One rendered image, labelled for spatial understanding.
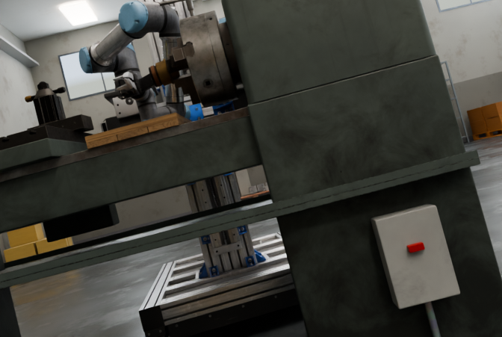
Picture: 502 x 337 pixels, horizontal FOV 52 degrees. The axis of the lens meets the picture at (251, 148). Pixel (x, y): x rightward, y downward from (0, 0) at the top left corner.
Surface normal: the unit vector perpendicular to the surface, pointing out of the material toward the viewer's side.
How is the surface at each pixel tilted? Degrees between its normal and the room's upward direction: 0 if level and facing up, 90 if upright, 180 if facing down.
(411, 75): 90
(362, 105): 90
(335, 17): 90
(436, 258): 90
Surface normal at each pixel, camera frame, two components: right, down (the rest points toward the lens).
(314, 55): -0.04, -0.04
